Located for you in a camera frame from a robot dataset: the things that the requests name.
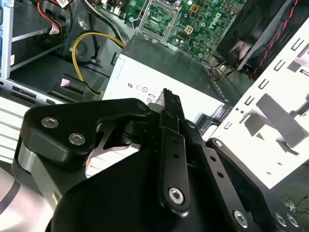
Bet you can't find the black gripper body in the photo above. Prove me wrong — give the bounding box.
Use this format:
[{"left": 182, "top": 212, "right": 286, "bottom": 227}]
[{"left": 32, "top": 150, "right": 234, "bottom": 232}]

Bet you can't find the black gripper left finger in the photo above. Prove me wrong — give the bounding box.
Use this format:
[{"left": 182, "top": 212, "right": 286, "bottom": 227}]
[{"left": 14, "top": 88, "right": 192, "bottom": 216}]

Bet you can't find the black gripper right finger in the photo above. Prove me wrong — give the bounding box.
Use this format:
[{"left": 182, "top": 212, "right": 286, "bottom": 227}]
[{"left": 171, "top": 91, "right": 305, "bottom": 232}]

